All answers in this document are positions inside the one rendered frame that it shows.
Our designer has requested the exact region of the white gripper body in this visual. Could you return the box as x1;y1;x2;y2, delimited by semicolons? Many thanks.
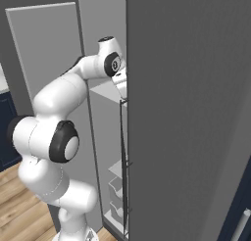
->
112;76;128;100

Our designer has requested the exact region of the plain grey fridge door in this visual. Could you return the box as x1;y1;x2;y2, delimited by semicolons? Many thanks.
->
4;2;105;233

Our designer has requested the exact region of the navy cupboard with pale handle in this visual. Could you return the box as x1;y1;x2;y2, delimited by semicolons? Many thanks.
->
217;155;251;241

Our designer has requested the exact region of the navy cupboard run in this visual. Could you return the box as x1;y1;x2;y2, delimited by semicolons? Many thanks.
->
0;90;24;172

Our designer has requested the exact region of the grey fridge door with handle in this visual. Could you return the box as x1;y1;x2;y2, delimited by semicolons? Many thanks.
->
125;0;251;241

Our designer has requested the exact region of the white fridge bin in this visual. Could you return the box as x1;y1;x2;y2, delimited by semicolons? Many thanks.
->
109;200;126;220
108;175;125;201

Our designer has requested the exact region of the dark long fridge door handle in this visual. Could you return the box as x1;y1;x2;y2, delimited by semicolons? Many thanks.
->
119;99;134;240

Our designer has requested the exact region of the grey fridge body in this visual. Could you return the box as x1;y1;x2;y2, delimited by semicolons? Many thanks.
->
76;0;129;241

